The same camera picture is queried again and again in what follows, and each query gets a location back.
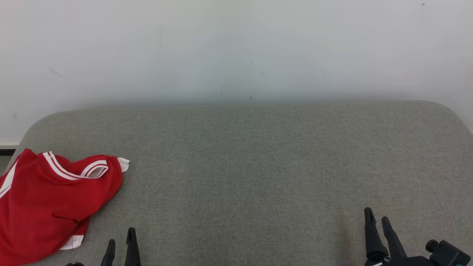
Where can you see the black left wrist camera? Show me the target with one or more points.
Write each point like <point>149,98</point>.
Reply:
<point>74,264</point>

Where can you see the red shirt white collar trim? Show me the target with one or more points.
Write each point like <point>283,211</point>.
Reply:
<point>48,207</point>

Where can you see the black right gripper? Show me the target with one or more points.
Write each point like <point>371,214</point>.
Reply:
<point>406,262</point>

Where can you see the white skirting board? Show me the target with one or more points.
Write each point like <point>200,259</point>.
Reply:
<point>8,144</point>

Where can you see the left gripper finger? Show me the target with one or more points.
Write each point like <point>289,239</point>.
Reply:
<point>132,251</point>
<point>108,256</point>

